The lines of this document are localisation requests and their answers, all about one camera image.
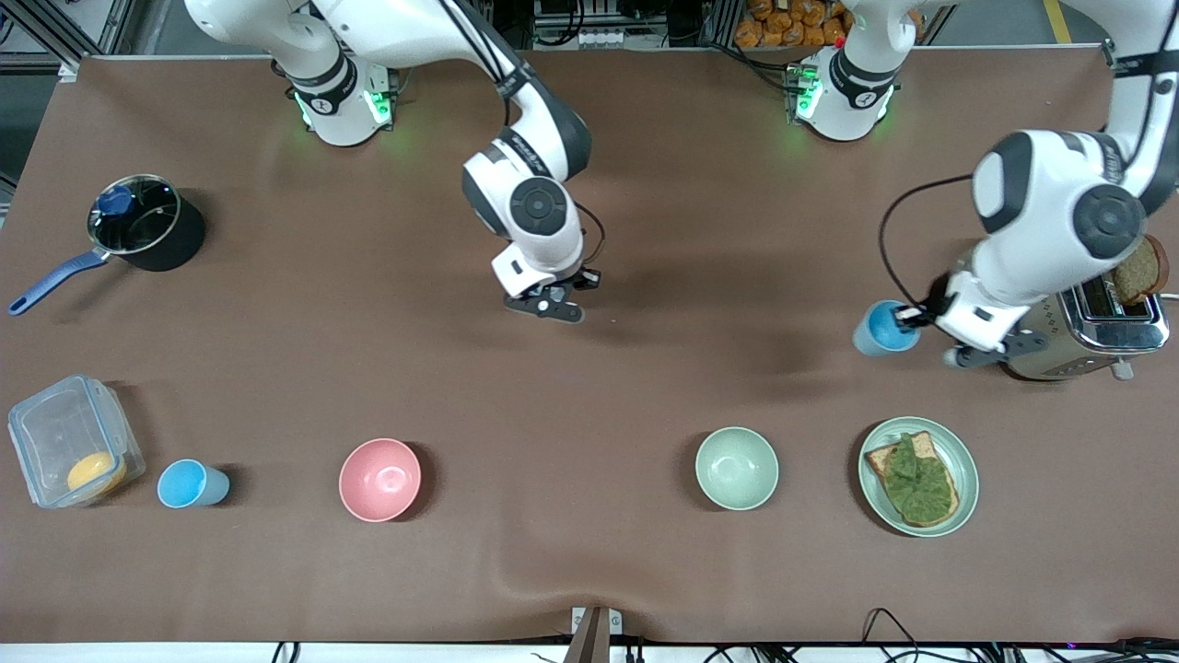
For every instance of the pink bowl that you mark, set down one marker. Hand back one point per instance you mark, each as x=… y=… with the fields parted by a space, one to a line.
x=379 y=479

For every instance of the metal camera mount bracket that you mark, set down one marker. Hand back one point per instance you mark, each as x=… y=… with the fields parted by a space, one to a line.
x=594 y=631

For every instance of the clear plastic food container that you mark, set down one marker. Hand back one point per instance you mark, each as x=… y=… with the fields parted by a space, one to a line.
x=55 y=428

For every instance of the blue plastic cup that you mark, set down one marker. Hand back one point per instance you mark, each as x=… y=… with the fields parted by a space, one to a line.
x=875 y=330
x=189 y=484

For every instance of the pale green bowl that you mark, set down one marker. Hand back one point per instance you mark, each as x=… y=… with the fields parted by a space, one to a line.
x=737 y=468

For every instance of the bag of orange buns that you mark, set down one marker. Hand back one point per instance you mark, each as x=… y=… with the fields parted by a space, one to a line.
x=792 y=23

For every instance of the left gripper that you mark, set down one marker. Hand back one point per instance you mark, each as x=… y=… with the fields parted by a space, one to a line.
x=932 y=305

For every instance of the metal table corner bracket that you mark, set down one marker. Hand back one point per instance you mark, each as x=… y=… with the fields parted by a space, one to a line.
x=68 y=72

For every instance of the yellow round food piece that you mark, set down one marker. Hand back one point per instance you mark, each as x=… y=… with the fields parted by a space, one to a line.
x=95 y=472

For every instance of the green lettuce leaf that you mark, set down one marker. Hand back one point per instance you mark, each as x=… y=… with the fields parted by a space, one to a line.
x=919 y=479

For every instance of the brown bread slice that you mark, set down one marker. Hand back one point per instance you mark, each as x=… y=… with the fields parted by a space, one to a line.
x=1140 y=272

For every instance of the glass lid with blue knob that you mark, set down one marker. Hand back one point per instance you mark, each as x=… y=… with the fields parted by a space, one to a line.
x=138 y=214

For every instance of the pale green plate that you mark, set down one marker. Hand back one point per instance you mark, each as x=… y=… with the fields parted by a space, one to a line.
x=967 y=465

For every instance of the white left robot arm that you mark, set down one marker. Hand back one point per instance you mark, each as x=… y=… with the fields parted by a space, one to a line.
x=1059 y=203

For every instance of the beige chrome toaster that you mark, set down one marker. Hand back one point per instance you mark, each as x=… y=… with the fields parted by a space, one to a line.
x=1105 y=331

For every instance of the toast slice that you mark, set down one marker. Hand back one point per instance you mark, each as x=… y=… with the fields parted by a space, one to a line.
x=880 y=458

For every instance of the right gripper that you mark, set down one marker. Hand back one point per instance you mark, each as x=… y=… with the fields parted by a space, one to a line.
x=579 y=278

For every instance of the small white power strip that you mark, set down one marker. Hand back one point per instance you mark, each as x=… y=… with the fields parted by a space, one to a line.
x=601 y=39

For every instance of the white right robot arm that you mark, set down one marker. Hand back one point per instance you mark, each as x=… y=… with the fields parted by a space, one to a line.
x=534 y=198

